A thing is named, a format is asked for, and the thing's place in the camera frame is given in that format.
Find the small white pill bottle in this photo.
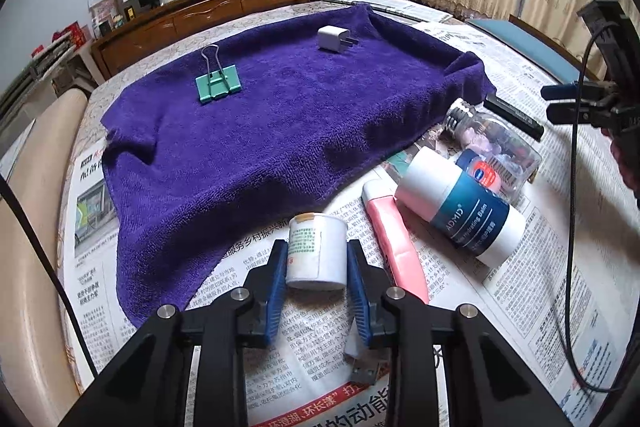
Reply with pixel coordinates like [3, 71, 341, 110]
[285, 212, 348, 291]

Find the pink correction pen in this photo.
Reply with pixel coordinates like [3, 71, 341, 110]
[361, 181, 430, 305]

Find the black rectangular stick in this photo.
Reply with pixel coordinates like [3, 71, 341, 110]
[484, 94, 544, 142]

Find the white blue balm tube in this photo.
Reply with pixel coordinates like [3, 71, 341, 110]
[395, 147, 526, 269]

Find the clear candy bottle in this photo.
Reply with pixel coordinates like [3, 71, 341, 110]
[444, 98, 541, 202]

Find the pink vaseline jar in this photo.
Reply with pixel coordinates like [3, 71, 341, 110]
[456, 148, 502, 194]

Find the green binder clip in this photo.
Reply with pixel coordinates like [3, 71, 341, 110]
[194, 43, 242, 104]

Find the white power adapter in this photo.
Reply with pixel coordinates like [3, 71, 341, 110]
[317, 25, 359, 53]

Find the white USB night light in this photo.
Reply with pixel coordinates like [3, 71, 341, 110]
[344, 321, 390, 386]

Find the person's right hand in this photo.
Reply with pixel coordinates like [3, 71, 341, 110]
[601, 129, 639, 197]

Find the blue cushioned chair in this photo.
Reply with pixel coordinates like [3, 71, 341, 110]
[466, 15, 580, 84]

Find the purple towel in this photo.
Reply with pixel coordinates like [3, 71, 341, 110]
[102, 5, 494, 325]

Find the spread newspaper on table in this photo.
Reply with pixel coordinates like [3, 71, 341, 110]
[58, 2, 639, 426]

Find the folded newspaper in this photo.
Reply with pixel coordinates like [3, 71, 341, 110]
[321, 0, 452, 23]

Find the beige wooden bench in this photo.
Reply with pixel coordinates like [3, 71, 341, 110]
[1, 89, 87, 426]

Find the wooden TV cabinet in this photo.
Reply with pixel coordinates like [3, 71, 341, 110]
[91, 0, 306, 79]

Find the paper sheet on bench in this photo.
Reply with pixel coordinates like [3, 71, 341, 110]
[0, 121, 35, 180]

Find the folded grey table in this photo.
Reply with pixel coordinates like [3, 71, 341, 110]
[1, 34, 75, 119]

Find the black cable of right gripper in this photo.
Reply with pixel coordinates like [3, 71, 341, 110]
[562, 19, 626, 394]

